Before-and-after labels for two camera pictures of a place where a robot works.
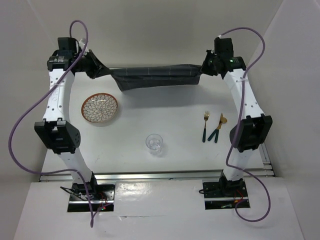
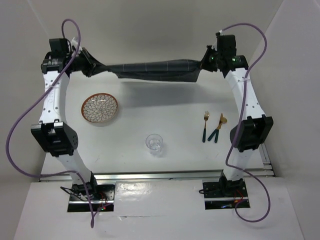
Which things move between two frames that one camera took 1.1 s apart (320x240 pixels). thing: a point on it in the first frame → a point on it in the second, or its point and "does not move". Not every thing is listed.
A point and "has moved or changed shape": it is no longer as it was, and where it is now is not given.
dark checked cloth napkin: (129, 78) has moved or changed shape
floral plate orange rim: (99, 108) does not move
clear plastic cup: (154, 142) does not move
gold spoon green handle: (223, 120) does not move
